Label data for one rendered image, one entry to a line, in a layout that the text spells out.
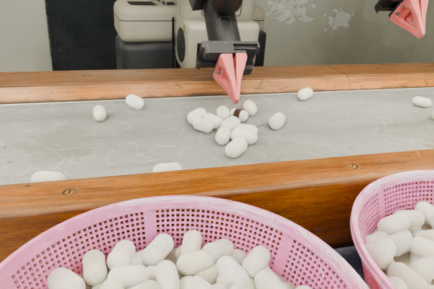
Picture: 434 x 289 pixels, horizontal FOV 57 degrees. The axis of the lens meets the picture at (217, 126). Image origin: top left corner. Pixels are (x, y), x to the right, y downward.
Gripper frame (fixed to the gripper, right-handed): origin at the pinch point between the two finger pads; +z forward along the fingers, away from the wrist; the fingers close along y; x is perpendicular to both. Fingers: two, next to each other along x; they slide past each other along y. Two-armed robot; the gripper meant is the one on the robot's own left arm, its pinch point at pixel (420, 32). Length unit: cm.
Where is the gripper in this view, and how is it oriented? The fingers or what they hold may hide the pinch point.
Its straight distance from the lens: 89.0
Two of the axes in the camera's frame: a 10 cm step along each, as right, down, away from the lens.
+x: -1.9, 4.5, 8.7
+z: 1.6, 8.9, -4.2
